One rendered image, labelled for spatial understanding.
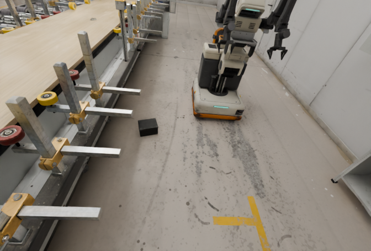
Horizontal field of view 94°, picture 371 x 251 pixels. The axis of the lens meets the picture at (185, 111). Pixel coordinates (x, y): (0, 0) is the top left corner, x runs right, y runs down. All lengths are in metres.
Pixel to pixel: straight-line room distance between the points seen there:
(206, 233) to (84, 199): 0.98
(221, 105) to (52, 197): 1.75
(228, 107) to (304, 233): 1.32
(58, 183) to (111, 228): 0.71
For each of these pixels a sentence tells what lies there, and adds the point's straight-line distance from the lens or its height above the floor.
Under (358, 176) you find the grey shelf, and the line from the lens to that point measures 2.46.
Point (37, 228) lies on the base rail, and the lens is 0.92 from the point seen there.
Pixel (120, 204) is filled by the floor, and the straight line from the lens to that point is 1.62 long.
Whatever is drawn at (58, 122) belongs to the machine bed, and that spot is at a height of 0.66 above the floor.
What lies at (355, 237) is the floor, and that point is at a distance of 2.19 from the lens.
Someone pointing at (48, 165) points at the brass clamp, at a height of 0.82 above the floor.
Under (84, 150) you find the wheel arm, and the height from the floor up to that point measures 0.82.
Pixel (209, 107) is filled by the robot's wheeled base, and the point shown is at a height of 0.23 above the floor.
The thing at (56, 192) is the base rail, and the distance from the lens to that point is 0.96.
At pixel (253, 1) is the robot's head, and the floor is 1.34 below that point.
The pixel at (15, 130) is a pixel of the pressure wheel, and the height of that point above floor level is 0.91.
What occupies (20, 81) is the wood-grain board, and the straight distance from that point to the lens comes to 1.30.
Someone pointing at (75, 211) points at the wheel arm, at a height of 0.83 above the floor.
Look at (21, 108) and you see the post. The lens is 0.73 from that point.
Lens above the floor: 1.48
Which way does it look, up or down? 40 degrees down
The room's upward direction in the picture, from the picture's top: 9 degrees clockwise
